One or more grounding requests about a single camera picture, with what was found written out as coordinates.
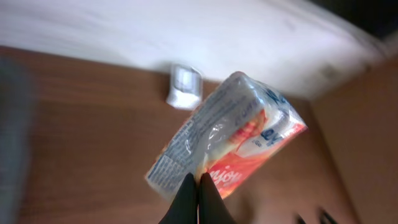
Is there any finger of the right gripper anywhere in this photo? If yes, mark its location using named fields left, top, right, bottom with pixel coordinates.
left=296, top=215, right=306, bottom=224
left=318, top=208, right=338, bottom=224

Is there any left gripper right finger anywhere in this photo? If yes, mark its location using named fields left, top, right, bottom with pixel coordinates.
left=198, top=173, right=236, bottom=224

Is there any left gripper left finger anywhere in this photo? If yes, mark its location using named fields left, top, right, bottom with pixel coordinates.
left=159, top=174, right=198, bottom=224

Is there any orange tissue pack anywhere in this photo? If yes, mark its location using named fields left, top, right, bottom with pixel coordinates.
left=146, top=72, right=307, bottom=200

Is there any grey plastic mesh basket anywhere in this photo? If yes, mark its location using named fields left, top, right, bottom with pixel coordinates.
left=1, top=56, right=33, bottom=224

